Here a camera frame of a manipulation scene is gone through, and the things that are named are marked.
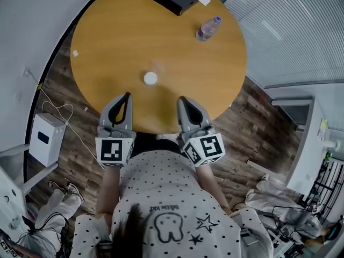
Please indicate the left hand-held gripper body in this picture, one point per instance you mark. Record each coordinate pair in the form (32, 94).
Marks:
(111, 149)

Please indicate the yellow sticky note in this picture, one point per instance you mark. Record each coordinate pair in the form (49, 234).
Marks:
(323, 124)

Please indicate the plastic water bottle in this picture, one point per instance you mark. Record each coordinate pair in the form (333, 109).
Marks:
(208, 29)

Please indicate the white card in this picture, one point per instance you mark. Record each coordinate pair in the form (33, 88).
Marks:
(204, 0)

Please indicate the small white device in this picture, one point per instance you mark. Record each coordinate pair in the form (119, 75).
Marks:
(332, 144)

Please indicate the grey window blinds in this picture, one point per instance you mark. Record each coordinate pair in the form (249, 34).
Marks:
(282, 23)

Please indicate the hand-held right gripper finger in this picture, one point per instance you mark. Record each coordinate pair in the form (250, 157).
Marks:
(204, 115)
(182, 120)

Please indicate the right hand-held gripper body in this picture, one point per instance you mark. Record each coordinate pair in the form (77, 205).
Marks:
(209, 146)

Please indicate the black metal rack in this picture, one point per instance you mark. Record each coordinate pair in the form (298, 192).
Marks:
(328, 187)

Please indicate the small white paper slip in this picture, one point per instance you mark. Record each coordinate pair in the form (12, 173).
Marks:
(75, 53)

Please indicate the small green object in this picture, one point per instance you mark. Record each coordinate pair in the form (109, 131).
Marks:
(328, 156)

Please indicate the person's left forearm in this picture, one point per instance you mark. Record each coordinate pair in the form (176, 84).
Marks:
(108, 192)

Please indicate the white box appliance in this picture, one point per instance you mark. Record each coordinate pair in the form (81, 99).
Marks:
(47, 141)

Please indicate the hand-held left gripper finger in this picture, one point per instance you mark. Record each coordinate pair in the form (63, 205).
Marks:
(129, 114)
(106, 115)

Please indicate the person's shoe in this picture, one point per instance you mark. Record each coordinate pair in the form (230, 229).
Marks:
(162, 137)

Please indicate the person's dark trousers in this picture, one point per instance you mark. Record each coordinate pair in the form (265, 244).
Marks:
(158, 146)

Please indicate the clear plastic cup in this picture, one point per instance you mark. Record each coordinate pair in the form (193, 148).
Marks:
(150, 78)

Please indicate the white desk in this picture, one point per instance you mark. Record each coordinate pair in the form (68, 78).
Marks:
(8, 187)
(309, 149)

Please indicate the person's white dotted shirt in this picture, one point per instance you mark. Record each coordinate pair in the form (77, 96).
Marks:
(166, 192)

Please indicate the person's right forearm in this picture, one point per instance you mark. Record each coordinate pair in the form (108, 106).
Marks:
(211, 187)

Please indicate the white wall plug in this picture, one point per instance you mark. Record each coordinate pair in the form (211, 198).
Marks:
(27, 72)

